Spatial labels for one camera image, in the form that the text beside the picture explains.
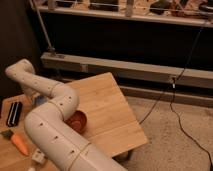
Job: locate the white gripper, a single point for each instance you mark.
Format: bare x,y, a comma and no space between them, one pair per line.
30,94

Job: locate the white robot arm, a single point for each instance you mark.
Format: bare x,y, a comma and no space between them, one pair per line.
45,125

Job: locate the orange ceramic cup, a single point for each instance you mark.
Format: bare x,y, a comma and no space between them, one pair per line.
77,121

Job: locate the black and white brush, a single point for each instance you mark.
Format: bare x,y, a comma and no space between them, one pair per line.
14,114

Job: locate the orange toy carrot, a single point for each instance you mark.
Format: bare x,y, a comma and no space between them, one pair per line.
16,140

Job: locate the metal pole stand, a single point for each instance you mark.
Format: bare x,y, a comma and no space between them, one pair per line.
50,48

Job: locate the cluttered wooden shelf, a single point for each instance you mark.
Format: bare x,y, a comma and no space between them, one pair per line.
159,11

